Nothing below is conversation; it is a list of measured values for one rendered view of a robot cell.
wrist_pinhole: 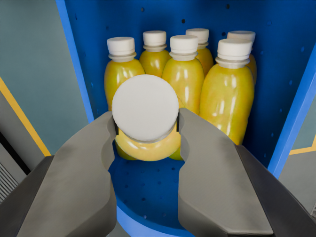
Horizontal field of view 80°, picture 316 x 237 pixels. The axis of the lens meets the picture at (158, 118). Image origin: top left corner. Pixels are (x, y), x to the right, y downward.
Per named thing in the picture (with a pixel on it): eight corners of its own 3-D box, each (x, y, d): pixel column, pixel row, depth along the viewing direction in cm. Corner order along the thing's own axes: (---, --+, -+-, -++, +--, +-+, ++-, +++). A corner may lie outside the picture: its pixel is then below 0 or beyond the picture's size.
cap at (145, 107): (143, 73, 13) (141, 61, 11) (187, 108, 13) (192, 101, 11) (106, 116, 13) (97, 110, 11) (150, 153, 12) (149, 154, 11)
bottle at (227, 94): (244, 167, 33) (276, 56, 23) (215, 185, 30) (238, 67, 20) (214, 145, 38) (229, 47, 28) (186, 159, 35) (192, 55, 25)
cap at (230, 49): (256, 58, 23) (259, 42, 23) (235, 63, 22) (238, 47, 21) (230, 52, 26) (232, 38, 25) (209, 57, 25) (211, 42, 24)
